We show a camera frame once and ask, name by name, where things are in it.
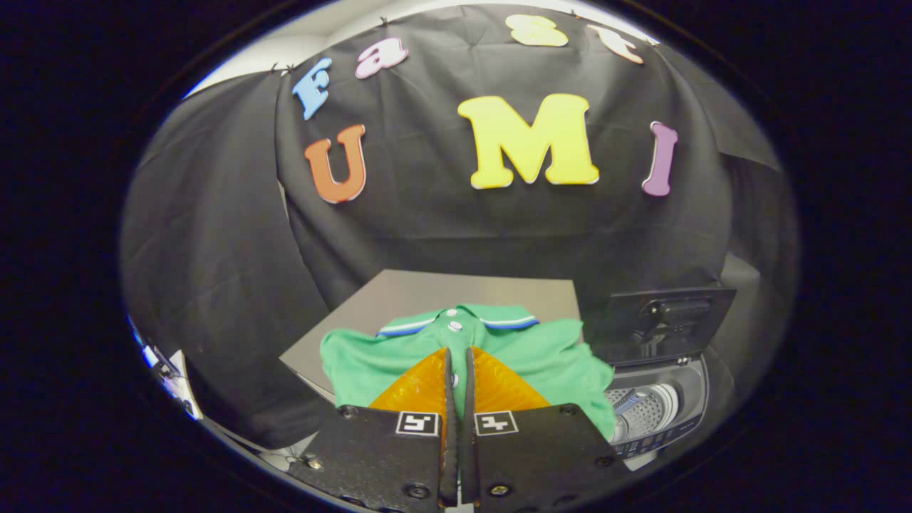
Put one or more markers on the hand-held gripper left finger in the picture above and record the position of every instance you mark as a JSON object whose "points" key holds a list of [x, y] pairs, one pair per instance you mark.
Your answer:
{"points": [[388, 456]]}

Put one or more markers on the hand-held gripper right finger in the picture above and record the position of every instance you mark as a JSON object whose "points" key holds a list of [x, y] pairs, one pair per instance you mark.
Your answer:
{"points": [[534, 456]]}

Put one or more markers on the green polo shirt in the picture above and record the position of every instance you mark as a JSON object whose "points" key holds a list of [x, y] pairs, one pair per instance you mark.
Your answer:
{"points": [[356, 370]]}

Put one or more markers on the dark glass washing machine lid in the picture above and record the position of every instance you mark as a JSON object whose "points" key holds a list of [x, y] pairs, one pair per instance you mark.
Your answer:
{"points": [[662, 324]]}

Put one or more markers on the grey beige cabinet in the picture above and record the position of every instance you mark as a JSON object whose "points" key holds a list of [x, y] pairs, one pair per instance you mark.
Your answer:
{"points": [[427, 292]]}

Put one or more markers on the blue white object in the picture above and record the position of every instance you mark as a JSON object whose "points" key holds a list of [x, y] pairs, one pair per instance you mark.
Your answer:
{"points": [[167, 374]]}

